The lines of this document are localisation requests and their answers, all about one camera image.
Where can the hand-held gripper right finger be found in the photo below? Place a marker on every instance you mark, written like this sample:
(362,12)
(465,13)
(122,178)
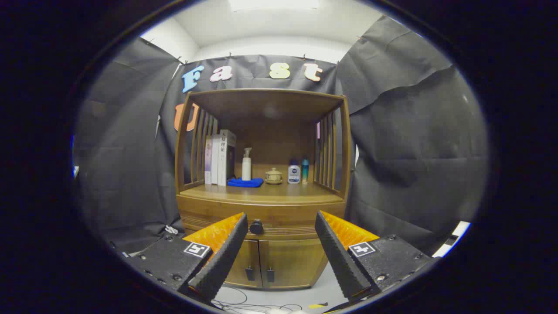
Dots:
(340,257)

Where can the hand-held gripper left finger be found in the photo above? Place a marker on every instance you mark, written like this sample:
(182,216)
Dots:
(222,261)

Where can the wooden cabinet door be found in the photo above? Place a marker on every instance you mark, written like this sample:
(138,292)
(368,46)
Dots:
(250,257)
(292,261)

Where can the wooden countertop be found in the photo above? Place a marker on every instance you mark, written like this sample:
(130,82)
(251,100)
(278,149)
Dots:
(287,192)

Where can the wooden cabinet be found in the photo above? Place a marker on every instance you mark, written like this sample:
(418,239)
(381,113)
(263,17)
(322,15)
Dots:
(270,104)

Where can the yellow floor tape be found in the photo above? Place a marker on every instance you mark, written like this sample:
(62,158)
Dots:
(317,305)

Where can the blue folded cloth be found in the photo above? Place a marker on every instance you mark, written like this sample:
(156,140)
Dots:
(244,182)

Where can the slim teal bottle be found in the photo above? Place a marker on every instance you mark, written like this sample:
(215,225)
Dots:
(305,172)

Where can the white lotion bottle blue cap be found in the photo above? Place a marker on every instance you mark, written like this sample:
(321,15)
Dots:
(294,174)

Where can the white pump bottle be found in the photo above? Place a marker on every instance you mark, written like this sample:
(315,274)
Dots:
(246,168)

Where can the beige lidded ceramic teacup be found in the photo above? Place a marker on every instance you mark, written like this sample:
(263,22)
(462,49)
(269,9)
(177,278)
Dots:
(273,176)

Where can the dark cover book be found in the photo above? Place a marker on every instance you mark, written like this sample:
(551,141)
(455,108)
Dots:
(229,161)

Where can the white spine book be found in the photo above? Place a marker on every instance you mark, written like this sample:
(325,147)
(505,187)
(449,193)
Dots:
(215,161)

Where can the pale purple book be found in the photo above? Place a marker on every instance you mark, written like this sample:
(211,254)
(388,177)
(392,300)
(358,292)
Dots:
(208,161)

